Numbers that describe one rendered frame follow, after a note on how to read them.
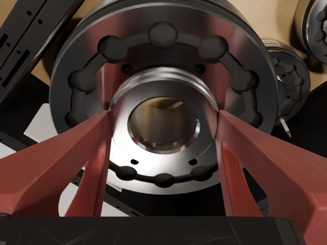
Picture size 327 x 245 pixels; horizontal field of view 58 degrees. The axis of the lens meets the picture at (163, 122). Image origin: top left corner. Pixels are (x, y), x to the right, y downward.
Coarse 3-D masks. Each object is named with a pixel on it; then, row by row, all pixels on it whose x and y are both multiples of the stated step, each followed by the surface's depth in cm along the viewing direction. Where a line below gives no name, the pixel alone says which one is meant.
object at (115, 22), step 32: (160, 0) 10; (96, 32) 11; (128, 32) 11; (160, 32) 11; (192, 32) 11; (224, 32) 11; (64, 64) 12; (96, 64) 12; (128, 64) 12; (160, 64) 12; (192, 64) 12; (224, 64) 12; (256, 64) 12; (64, 96) 12; (96, 96) 12; (224, 96) 12; (256, 96) 12; (64, 128) 14; (256, 128) 13; (128, 160) 15; (192, 160) 15; (160, 192) 16
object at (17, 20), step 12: (24, 0) 21; (36, 0) 21; (12, 12) 21; (24, 12) 21; (36, 12) 21; (12, 24) 22; (24, 24) 22; (0, 36) 22; (12, 36) 22; (0, 48) 24; (12, 48) 23; (0, 60) 24
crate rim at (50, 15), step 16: (48, 0) 21; (64, 0) 21; (48, 16) 21; (64, 16) 22; (32, 32) 22; (48, 32) 22; (16, 48) 23; (32, 48) 23; (16, 64) 25; (0, 80) 25; (16, 80) 25; (0, 96) 26; (0, 128) 28; (16, 144) 29; (32, 144) 30; (80, 176) 32; (112, 192) 34; (128, 208) 34
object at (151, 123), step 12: (144, 108) 16; (156, 108) 16; (180, 108) 16; (132, 120) 14; (144, 120) 15; (156, 120) 16; (168, 120) 16; (180, 120) 15; (192, 120) 14; (144, 132) 14; (156, 132) 15; (168, 132) 15; (180, 132) 14
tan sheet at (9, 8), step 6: (0, 0) 30; (6, 0) 30; (12, 0) 30; (0, 6) 31; (6, 6) 31; (12, 6) 31; (0, 12) 31; (6, 12) 31; (0, 18) 32; (0, 24) 32
